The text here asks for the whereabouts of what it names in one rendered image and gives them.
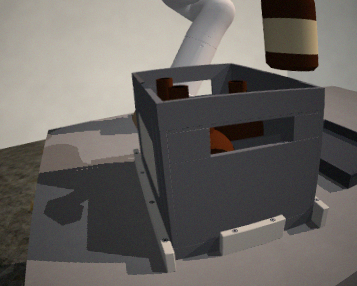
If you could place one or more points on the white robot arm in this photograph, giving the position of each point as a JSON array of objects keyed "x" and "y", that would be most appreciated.
[{"x": 205, "y": 33}]

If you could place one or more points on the dark grey crate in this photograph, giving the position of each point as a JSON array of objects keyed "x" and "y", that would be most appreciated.
[{"x": 205, "y": 194}]

